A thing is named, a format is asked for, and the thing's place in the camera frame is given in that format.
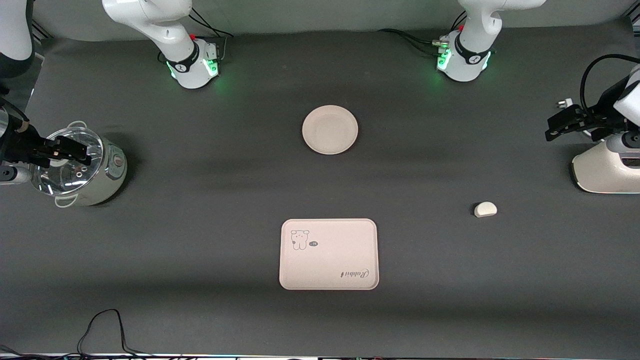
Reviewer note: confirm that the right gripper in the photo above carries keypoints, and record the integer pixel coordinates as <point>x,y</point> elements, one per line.
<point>17,147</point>

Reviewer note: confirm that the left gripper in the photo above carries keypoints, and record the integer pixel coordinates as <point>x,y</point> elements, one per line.
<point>596,118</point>

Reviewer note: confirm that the white bun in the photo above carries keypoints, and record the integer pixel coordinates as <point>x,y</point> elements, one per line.
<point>485,209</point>

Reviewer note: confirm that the round beige plate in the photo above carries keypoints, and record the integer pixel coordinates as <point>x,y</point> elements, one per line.
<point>330,129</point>

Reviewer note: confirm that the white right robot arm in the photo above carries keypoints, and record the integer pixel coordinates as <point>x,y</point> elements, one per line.
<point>187,55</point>

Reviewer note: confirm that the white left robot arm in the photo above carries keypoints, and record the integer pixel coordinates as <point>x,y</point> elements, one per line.
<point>470,60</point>

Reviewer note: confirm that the beige tray with rabbit print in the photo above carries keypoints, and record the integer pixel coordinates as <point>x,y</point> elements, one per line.
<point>330,255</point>

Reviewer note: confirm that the glass pot lid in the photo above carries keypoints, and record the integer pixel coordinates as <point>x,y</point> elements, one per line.
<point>70,175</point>

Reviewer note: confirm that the white toaster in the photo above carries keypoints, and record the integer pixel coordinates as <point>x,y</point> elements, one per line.
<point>600,172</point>

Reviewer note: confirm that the dark grey table mat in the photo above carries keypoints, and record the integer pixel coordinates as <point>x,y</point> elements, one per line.
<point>320,190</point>

